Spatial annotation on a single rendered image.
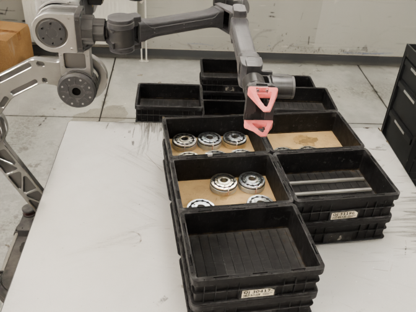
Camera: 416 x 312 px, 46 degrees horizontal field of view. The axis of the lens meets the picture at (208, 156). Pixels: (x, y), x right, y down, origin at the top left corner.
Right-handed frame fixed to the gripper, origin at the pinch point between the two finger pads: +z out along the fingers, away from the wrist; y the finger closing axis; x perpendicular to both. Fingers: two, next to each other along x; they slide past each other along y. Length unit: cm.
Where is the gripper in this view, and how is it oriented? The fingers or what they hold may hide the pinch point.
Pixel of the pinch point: (264, 122)
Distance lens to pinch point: 110.1
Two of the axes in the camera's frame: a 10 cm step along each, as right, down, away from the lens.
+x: -10.0, -0.2, -0.8
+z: 0.5, 5.7, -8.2
